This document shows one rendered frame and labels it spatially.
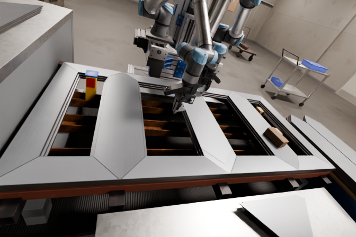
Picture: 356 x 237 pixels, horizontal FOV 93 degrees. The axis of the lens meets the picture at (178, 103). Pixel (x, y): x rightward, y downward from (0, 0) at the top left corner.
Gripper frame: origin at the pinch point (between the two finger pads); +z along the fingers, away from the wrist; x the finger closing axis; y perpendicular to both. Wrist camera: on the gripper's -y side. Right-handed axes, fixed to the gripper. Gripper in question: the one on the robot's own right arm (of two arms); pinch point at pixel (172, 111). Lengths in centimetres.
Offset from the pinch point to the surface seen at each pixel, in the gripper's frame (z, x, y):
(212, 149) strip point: 1.0, -24.8, 14.5
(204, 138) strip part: 1.0, -17.7, 13.3
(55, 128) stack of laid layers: 3, -14, -50
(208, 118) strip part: 1.0, -2.3, 22.4
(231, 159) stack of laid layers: 1.1, -30.0, 23.0
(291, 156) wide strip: 1, -29, 65
